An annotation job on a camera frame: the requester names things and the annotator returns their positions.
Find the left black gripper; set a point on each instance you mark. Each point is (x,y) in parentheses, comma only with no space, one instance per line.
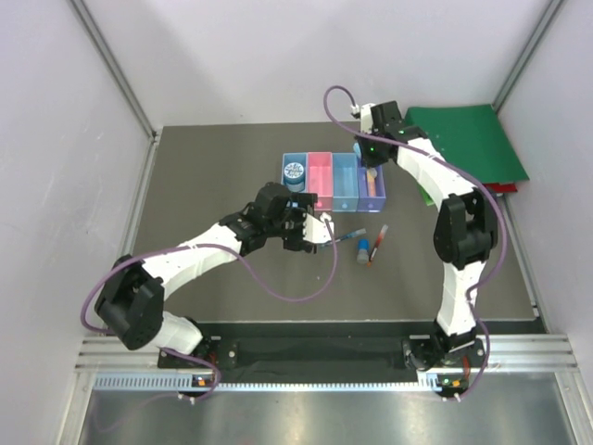
(305,204)

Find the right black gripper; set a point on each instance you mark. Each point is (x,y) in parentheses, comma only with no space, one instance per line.
(367,159)

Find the orange highlighter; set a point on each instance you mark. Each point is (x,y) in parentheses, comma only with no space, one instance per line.
(371,175)

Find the blue slime jar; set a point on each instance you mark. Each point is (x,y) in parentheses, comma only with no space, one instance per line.
(294,176)

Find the pink drawer box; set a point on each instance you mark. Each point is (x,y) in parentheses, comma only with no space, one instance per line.
(320,178)

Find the purple drawer box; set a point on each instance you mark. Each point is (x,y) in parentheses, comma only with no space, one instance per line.
(371,203)

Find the light green folder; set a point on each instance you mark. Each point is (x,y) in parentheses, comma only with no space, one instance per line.
(426,197)

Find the dark green binder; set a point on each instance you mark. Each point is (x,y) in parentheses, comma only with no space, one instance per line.
(472,139)

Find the red folder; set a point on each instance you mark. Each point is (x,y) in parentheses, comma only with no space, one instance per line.
(501,189)

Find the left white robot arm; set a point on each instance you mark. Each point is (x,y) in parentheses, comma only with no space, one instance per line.
(131,301)

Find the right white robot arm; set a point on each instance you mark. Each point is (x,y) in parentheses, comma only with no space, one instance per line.
(466,228)

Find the dark blue pen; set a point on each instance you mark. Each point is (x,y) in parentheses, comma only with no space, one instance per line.
(350,235)

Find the grey blue glue stick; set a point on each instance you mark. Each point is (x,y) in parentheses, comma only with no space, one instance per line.
(363,253)

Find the red pen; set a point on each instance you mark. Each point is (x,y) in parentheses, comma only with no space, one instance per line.
(380,238)

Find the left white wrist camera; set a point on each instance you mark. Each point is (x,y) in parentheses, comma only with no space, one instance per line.
(319,229)

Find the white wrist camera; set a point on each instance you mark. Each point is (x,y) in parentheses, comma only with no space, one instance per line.
(364,115)
(319,229)

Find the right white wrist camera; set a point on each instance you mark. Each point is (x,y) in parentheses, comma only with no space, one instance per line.
(364,115)

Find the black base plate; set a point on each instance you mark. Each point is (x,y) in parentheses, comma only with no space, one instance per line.
(386,353)

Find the grey slotted cable duct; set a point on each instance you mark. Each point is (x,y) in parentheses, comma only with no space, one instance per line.
(193,384)

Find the aluminium front rail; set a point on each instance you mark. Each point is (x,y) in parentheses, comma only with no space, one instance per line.
(508,354)

